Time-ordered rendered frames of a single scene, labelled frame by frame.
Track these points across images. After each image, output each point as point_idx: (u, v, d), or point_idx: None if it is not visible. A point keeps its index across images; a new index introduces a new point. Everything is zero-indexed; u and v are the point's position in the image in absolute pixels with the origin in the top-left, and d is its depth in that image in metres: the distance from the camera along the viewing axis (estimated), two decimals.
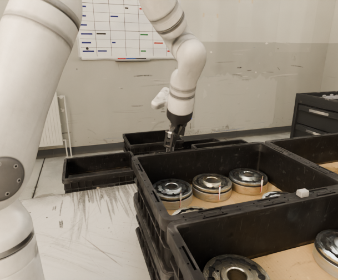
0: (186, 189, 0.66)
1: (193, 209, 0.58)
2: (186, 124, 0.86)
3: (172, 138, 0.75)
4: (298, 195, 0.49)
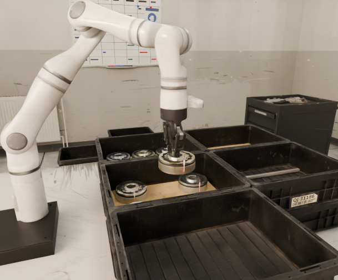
0: (126, 156, 1.15)
1: None
2: (172, 150, 0.74)
3: (162, 126, 0.81)
4: None
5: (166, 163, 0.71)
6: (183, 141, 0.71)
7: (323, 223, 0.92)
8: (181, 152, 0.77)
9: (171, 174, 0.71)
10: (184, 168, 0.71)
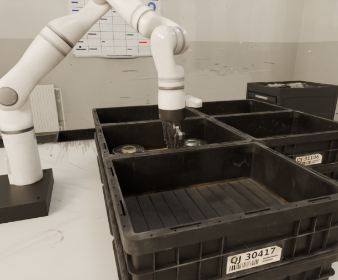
0: None
1: None
2: None
3: (162, 126, 0.81)
4: None
5: None
6: (182, 141, 0.71)
7: None
8: None
9: None
10: None
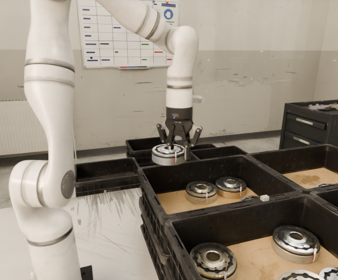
0: (180, 150, 0.80)
1: (296, 275, 0.51)
2: (187, 146, 0.77)
3: (157, 129, 0.79)
4: (261, 199, 0.67)
5: None
6: (200, 135, 0.76)
7: None
8: None
9: None
10: None
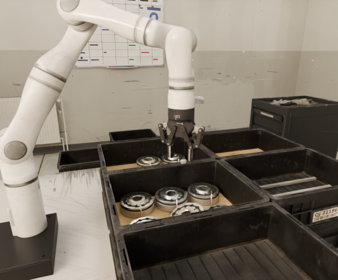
0: (182, 195, 0.84)
1: (187, 206, 0.75)
2: (191, 148, 0.76)
3: (159, 128, 0.79)
4: (180, 163, 0.91)
5: None
6: (202, 135, 0.75)
7: None
8: (190, 208, 0.72)
9: None
10: None
